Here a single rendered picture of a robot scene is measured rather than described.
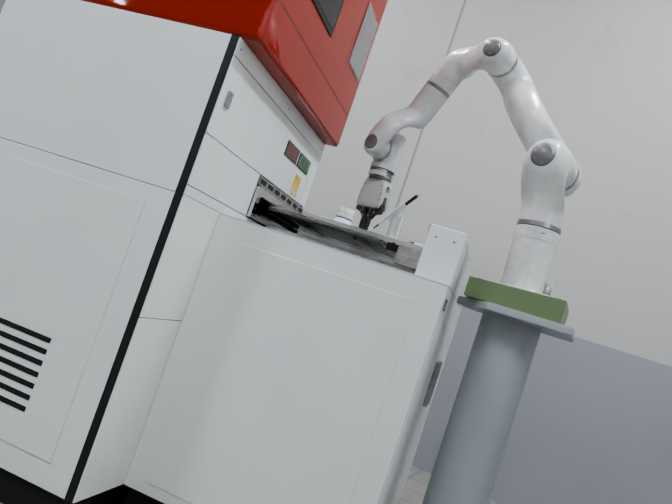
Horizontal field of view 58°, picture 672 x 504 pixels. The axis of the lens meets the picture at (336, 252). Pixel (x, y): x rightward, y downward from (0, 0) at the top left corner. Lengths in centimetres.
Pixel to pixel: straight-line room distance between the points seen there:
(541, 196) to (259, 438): 96
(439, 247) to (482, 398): 41
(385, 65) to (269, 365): 266
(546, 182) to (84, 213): 118
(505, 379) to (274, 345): 60
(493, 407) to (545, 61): 242
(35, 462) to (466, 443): 104
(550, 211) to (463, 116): 196
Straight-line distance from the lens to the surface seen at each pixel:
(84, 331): 155
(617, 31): 376
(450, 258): 154
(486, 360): 167
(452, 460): 170
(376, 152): 197
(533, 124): 185
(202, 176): 151
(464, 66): 202
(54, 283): 161
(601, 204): 339
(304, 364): 152
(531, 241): 171
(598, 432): 327
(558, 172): 170
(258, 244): 158
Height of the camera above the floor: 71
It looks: 4 degrees up
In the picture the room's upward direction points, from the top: 19 degrees clockwise
